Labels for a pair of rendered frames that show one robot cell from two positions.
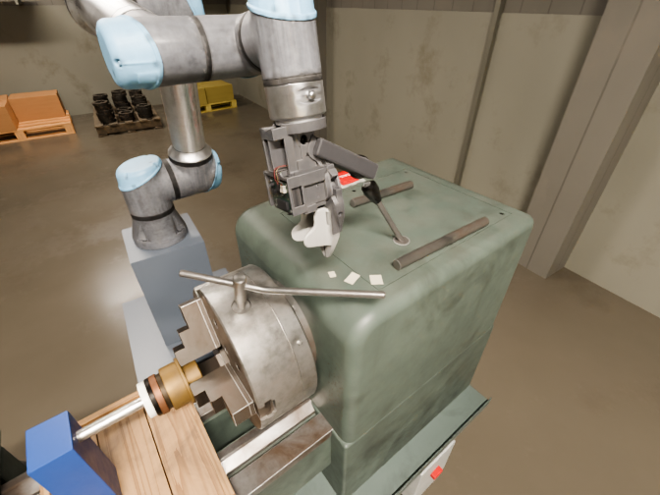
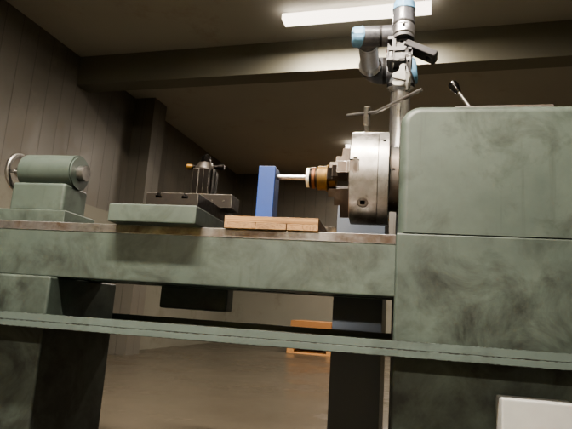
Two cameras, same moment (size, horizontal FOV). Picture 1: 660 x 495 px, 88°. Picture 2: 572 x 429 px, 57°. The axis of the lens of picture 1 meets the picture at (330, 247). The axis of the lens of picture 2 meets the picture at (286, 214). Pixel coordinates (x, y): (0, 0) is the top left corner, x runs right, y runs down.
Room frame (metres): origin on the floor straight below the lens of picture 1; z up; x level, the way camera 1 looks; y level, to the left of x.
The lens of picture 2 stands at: (-0.88, -0.95, 0.62)
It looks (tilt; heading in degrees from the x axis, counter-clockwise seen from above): 10 degrees up; 48
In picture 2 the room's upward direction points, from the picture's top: 4 degrees clockwise
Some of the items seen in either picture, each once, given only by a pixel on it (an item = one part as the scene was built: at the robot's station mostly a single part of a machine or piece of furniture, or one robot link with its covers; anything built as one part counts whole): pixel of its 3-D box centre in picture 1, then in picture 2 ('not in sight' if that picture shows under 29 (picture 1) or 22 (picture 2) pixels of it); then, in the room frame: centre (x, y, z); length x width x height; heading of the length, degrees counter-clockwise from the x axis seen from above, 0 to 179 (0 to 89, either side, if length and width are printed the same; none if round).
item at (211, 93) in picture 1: (199, 96); not in sight; (6.85, 2.44, 0.20); 1.17 x 0.85 x 0.41; 123
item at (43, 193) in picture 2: not in sight; (48, 191); (-0.26, 1.13, 1.01); 0.30 x 0.20 x 0.29; 127
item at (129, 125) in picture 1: (122, 106); not in sight; (5.92, 3.41, 0.24); 1.36 x 0.96 x 0.49; 33
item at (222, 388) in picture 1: (231, 397); (342, 170); (0.35, 0.18, 1.08); 0.12 x 0.11 x 0.05; 37
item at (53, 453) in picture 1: (79, 469); (267, 199); (0.26, 0.45, 1.00); 0.08 x 0.06 x 0.23; 37
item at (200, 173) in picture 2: not in sight; (204, 183); (0.16, 0.70, 1.07); 0.07 x 0.07 x 0.10; 37
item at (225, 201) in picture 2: not in sight; (208, 203); (0.18, 0.69, 1.00); 0.20 x 0.10 x 0.05; 127
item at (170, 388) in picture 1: (176, 384); (323, 178); (0.38, 0.30, 1.08); 0.09 x 0.09 x 0.09; 37
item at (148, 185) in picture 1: (146, 184); not in sight; (0.87, 0.50, 1.27); 0.13 x 0.12 x 0.14; 127
